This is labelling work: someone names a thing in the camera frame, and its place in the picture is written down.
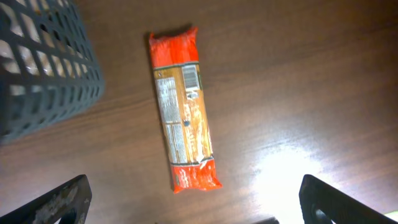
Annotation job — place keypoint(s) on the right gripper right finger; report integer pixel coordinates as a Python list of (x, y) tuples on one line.
[(322, 203)]

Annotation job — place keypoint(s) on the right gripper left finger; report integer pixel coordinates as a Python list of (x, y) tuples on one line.
[(68, 203)]

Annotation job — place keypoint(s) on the grey plastic shopping basket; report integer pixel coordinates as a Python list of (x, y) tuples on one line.
[(49, 71)]

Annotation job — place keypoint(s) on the orange spaghetti pasta packet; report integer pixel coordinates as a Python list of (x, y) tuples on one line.
[(182, 110)]

